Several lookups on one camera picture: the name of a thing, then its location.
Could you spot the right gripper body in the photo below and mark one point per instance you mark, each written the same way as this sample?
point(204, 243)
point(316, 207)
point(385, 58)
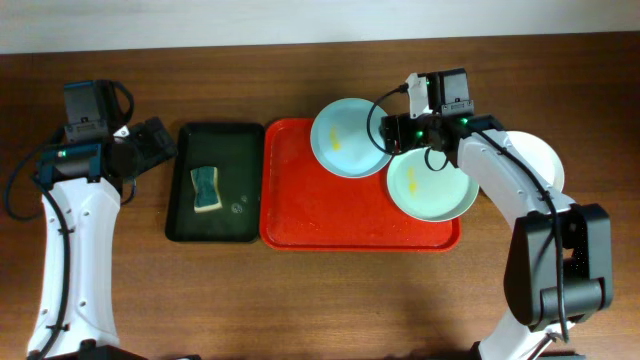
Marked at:
point(408, 128)

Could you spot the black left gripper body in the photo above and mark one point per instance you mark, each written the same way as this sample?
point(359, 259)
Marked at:
point(157, 141)

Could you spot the green and yellow sponge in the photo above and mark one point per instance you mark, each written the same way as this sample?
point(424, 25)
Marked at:
point(205, 184)

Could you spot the white plate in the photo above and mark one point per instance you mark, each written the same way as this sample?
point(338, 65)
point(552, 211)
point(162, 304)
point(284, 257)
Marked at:
point(541, 156)

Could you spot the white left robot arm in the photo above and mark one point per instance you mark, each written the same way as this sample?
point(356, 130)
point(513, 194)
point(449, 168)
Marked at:
point(80, 184)

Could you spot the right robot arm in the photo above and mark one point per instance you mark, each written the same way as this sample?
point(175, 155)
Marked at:
point(559, 268)

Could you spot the black water tray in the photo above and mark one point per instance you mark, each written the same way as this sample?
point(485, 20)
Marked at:
point(236, 150)

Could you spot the red serving tray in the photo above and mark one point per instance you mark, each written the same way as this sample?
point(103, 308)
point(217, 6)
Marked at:
point(304, 207)

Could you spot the light blue plate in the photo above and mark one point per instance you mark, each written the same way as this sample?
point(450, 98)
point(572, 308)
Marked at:
point(340, 142)

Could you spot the pale green plate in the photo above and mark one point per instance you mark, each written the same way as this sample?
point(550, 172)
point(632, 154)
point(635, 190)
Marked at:
point(425, 186)

